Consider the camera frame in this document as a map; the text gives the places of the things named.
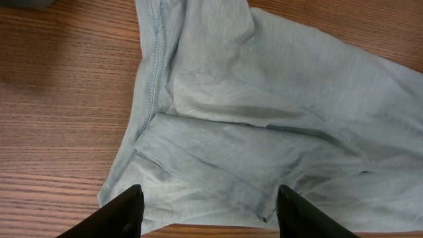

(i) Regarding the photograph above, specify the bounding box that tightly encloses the light blue t-shirt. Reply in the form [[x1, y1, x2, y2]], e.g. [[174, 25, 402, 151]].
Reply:
[[98, 1, 422, 233]]

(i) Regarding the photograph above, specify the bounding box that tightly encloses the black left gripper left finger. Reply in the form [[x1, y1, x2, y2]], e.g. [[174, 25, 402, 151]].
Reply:
[[58, 184, 144, 238]]

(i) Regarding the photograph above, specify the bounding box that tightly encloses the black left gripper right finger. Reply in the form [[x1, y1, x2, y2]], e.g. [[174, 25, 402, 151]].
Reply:
[[276, 184, 358, 238]]

